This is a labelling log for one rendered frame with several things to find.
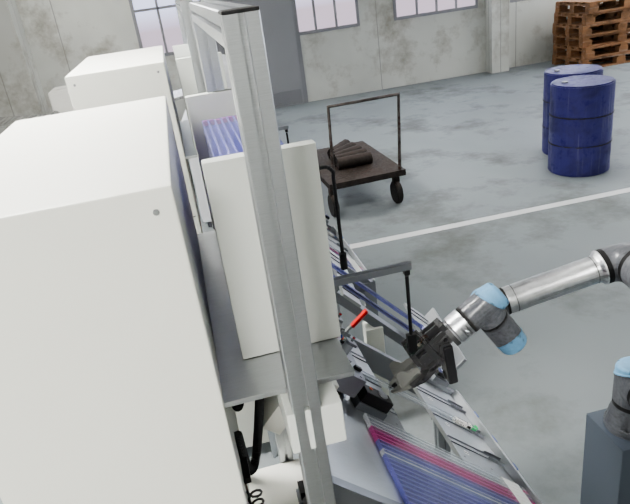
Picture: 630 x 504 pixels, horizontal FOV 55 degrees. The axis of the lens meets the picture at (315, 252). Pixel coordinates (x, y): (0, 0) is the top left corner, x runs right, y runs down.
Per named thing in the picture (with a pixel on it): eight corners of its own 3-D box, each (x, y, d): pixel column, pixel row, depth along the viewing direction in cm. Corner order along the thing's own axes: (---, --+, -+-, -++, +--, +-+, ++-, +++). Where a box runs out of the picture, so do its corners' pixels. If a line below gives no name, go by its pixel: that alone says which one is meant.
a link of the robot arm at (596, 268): (635, 223, 165) (462, 285, 169) (659, 239, 155) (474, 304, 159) (641, 259, 169) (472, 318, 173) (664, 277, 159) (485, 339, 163)
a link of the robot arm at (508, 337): (517, 321, 162) (495, 294, 158) (534, 345, 152) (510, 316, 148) (493, 339, 163) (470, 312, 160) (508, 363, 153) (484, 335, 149)
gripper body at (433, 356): (398, 343, 154) (434, 312, 153) (417, 363, 157) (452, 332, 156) (409, 360, 147) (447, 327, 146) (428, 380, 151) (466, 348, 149)
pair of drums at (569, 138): (585, 140, 629) (590, 60, 596) (636, 171, 531) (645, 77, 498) (520, 148, 632) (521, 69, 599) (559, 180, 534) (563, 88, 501)
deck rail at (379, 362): (441, 404, 188) (453, 389, 186) (443, 408, 186) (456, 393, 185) (247, 305, 159) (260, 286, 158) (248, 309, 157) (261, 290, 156)
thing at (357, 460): (347, 358, 170) (358, 344, 169) (447, 553, 111) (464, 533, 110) (248, 308, 157) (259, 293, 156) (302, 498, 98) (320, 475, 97)
